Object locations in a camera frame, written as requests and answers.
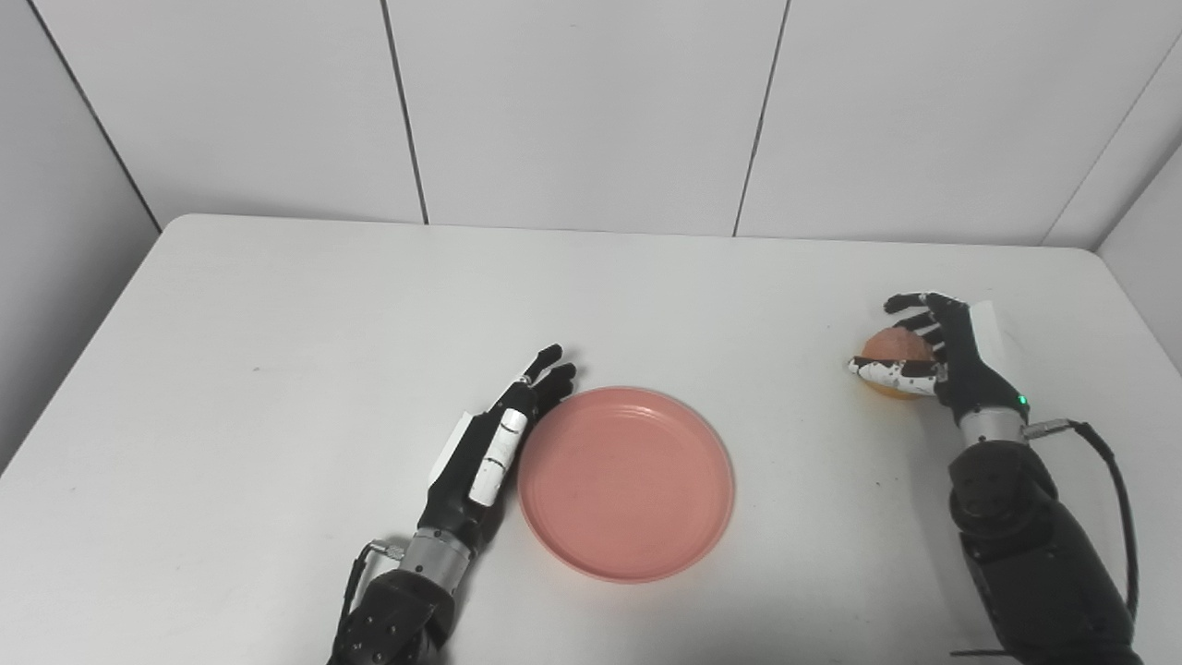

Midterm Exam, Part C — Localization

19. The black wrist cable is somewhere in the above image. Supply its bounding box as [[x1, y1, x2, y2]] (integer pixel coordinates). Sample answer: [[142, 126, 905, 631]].
[[951, 418, 1140, 659], [332, 541, 405, 657]]

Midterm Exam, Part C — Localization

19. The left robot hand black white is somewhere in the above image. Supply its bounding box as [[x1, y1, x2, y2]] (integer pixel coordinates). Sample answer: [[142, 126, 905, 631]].
[[416, 344, 578, 553]]

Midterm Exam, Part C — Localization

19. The pink round plate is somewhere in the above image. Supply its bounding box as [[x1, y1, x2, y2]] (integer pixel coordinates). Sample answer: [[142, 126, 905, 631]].
[[516, 385, 737, 585]]

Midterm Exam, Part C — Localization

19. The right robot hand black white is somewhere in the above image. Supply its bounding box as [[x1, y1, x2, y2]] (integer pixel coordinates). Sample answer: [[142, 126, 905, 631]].
[[847, 292, 1033, 426]]

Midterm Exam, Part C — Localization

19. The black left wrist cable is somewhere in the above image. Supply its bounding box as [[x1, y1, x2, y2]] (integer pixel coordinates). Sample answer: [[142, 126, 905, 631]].
[[332, 541, 405, 657]]

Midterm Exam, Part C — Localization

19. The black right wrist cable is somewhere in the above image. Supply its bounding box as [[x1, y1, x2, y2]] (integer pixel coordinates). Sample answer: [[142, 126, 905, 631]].
[[951, 418, 1140, 659]]

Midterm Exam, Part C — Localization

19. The golden cream puff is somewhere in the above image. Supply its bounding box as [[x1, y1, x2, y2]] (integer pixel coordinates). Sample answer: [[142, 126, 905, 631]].
[[857, 327, 937, 400]]

